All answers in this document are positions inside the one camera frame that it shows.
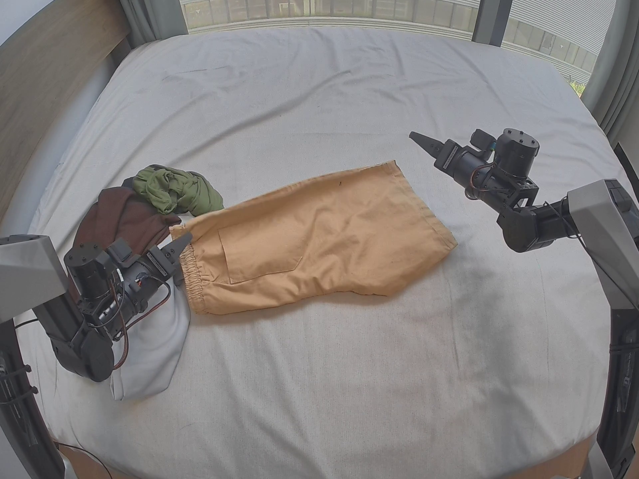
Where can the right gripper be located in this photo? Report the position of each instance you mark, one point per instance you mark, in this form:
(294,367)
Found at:
(469,167)

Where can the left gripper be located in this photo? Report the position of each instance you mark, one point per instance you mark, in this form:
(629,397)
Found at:
(142,287)

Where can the tan shorts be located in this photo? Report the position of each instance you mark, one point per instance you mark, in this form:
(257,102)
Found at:
(324,232)

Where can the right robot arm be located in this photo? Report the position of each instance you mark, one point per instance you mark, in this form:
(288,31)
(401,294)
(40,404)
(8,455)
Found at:
(594,217)

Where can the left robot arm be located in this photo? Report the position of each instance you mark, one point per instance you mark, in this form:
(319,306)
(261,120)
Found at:
(35,277)

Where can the bed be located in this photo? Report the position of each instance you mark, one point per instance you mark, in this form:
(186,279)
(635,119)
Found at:
(349,93)

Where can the brown garment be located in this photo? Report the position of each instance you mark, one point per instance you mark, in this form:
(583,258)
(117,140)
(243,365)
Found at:
(125,217)

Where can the green garment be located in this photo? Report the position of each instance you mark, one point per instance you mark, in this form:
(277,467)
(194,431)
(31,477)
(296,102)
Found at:
(169,187)

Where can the pale blue garment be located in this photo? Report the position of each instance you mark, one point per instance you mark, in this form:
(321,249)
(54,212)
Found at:
(149,357)

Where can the grey-green curtain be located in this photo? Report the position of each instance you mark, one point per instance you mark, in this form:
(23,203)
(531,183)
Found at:
(145,3)
(619,43)

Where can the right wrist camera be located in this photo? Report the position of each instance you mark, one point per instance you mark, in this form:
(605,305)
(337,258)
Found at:
(482,140)

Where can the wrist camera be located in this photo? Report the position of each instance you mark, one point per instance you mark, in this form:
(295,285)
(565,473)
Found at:
(482,140)
(125,252)

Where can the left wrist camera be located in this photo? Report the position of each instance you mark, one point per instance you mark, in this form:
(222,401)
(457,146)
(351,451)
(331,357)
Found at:
(125,252)

